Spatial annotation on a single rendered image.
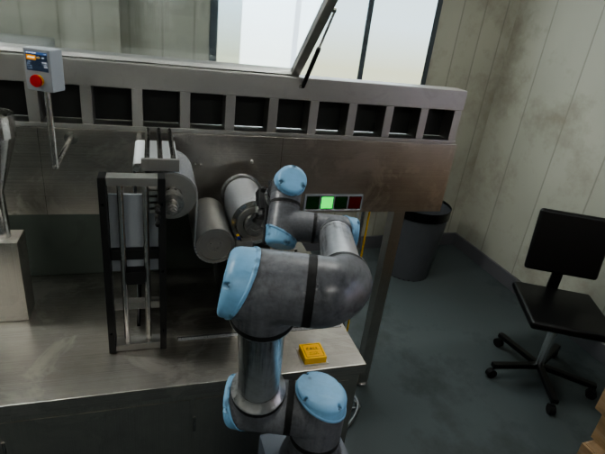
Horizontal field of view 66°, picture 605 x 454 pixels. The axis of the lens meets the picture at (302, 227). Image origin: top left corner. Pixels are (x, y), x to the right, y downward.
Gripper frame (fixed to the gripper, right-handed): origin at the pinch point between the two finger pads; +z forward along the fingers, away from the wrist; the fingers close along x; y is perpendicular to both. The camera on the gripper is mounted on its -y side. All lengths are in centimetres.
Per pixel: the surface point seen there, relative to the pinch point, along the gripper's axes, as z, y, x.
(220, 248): 9.3, -5.0, 12.0
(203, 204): 20.1, 12.4, 15.6
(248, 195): 5.7, 10.9, 2.5
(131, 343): 15, -32, 38
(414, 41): 133, 174, -158
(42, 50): -25, 37, 56
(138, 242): -3.2, -5.3, 35.7
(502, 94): 149, 146, -246
